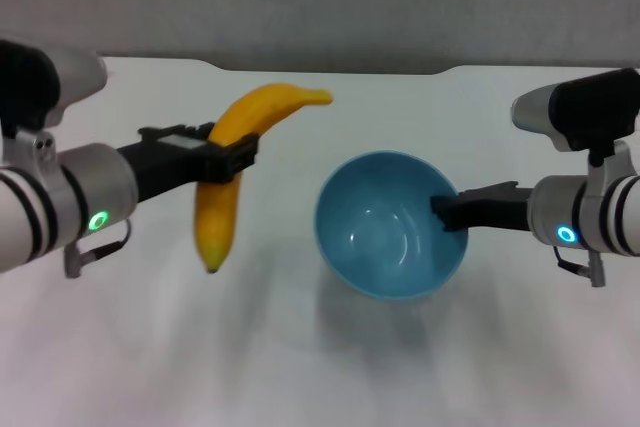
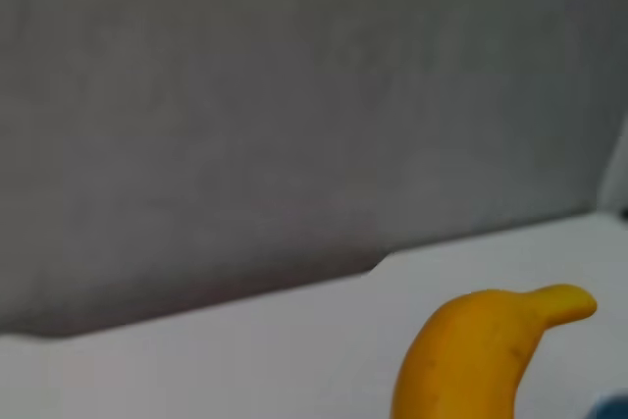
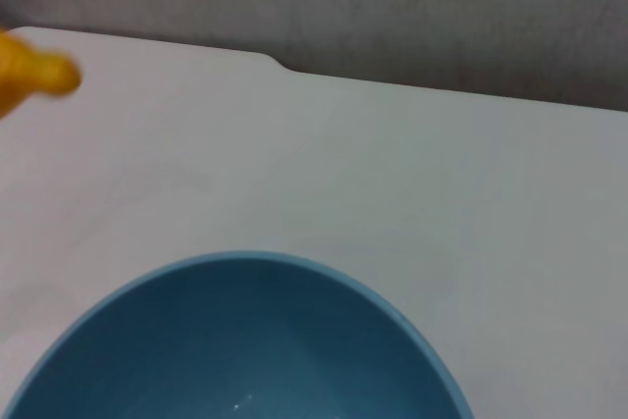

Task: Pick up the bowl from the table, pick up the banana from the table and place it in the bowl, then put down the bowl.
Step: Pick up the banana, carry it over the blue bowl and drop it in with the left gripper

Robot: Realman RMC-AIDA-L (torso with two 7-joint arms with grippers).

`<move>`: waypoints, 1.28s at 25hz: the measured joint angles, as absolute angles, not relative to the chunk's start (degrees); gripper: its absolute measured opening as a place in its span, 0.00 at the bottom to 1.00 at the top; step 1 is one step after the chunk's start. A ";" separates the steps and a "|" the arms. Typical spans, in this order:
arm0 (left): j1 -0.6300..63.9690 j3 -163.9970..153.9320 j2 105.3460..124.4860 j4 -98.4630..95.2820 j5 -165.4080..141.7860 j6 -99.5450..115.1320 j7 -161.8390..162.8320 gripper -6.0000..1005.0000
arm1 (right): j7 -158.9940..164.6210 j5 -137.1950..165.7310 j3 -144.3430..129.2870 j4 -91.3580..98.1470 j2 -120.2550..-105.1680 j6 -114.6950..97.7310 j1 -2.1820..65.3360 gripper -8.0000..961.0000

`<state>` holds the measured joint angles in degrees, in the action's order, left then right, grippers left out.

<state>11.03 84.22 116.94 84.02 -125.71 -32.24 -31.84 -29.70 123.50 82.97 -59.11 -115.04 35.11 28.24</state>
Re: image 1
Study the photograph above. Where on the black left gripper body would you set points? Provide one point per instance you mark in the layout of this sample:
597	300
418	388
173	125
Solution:
165	167

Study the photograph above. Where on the yellow banana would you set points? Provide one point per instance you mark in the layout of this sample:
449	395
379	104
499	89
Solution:
260	107

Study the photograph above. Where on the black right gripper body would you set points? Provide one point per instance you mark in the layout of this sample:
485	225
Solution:
500	209

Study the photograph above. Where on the right robot arm silver white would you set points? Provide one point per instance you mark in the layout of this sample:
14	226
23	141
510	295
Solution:
600	212

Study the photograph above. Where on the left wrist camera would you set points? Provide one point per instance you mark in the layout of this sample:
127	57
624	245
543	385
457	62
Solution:
40	82

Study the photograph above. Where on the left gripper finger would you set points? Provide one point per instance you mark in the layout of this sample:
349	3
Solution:
232	159
204	131

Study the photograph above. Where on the left robot arm silver white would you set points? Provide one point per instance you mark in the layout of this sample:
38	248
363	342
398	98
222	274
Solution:
50	207

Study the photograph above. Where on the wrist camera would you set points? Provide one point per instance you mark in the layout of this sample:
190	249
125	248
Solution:
40	82
585	107

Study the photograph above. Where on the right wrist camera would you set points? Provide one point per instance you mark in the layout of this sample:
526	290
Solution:
585	107

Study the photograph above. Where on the blue plastic bowl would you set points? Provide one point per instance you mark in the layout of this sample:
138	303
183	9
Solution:
380	252

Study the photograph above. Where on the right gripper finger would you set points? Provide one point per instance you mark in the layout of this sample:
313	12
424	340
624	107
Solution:
452	212
495	188

